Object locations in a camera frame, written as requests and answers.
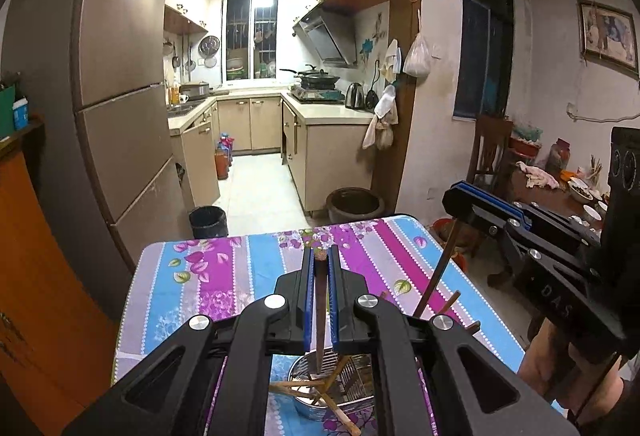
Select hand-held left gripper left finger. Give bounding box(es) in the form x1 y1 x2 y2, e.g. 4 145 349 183
61 245 318 436

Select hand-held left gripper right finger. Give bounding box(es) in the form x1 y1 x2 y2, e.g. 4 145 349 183
327 244 582 436

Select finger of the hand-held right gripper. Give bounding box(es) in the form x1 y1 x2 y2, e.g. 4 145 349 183
442 188 602 287
450 182 602 237

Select dark brown chopstick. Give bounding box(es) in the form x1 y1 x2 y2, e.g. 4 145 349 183
413 219 457 318
312 252 328 376

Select steel utensil holder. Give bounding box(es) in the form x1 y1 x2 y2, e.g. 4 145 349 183
287 351 379 425

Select person's right forearm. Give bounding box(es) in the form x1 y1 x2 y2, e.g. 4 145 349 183
595 373 640 436

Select person's right hand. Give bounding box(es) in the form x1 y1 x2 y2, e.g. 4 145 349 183
517 316 624 422

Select red plastic basin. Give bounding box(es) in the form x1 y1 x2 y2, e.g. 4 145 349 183
431 218 476 257

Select wooden dining table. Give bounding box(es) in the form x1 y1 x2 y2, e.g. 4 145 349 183
510 161 612 239

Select pink cloth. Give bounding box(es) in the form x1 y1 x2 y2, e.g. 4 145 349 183
515 161 561 191

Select bowl with dark food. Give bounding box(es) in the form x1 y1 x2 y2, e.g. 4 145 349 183
567 178 596 205

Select wooden chair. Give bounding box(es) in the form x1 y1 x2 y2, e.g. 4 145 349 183
470 115 516 197

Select glass jar red lid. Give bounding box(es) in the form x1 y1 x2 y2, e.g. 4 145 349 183
545 139 571 177

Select floral striped tablecloth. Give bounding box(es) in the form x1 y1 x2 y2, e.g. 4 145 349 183
112 215 526 436

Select dark ceramic jar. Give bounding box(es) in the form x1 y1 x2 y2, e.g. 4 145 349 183
326 187 386 225

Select black trash bin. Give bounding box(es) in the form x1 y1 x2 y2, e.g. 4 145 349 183
189 206 230 239

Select hanging kitchen cloths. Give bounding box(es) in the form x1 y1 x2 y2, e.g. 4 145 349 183
362 86 400 151

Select beige kitchen counter cabinets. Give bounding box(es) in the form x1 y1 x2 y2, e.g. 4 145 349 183
167 90 401 217

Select black hanging pan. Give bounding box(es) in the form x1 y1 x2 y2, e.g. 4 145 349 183
365 60 381 111

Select dark interior window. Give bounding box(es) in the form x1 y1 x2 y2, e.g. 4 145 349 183
452 0 516 121

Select white hanging plastic bag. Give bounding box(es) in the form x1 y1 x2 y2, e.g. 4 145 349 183
402 33 431 77

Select steel electric kettle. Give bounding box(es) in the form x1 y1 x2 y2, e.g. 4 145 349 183
345 82 365 111

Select white hanging cloth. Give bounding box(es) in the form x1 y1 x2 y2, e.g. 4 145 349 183
382 40 403 79

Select gas stove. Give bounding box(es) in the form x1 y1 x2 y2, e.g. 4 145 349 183
290 86 346 104

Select black wok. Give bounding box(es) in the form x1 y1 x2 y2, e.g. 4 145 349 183
279 64 341 87

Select steel range hood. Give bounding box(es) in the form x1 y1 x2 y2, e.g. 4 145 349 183
292 6 359 68

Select steel cooking pot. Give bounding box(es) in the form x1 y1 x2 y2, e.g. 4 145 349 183
179 82 211 101

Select orange wooden cabinet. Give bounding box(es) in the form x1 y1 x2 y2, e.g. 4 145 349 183
0 116 121 397

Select barred kitchen window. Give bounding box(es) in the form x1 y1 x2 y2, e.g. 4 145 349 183
221 0 284 81

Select brown refrigerator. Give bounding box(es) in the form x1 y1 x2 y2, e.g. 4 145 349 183
2 0 184 267

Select white blue cup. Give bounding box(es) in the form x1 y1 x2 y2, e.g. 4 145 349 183
12 98 30 131

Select green container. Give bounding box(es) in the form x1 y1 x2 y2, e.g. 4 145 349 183
0 86 19 139

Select wall pipe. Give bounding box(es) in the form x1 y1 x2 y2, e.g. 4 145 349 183
567 103 640 123

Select framed wall picture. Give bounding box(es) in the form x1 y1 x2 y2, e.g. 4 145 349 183
577 0 640 76

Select blue flower wall sticker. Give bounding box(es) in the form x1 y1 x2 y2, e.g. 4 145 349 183
360 13 389 61

